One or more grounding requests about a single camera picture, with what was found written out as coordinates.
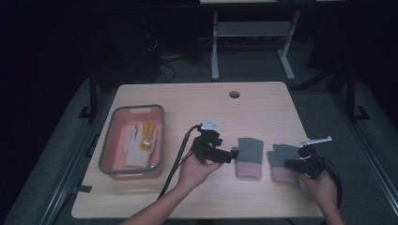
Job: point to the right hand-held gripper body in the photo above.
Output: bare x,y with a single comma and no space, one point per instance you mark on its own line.
311,165

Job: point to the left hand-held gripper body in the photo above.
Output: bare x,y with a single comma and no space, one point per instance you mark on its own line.
208,146

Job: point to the grey and pink knit glove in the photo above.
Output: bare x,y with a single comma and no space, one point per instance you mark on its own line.
249,153
278,156

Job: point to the pink basket with grey rim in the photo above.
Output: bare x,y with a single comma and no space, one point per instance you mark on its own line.
109,150

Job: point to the person's right hand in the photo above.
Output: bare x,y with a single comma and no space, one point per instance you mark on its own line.
322,187

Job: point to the person's left hand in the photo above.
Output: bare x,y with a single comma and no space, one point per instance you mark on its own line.
194,172

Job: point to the grey metal stand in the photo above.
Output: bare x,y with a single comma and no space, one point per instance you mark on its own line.
250,28

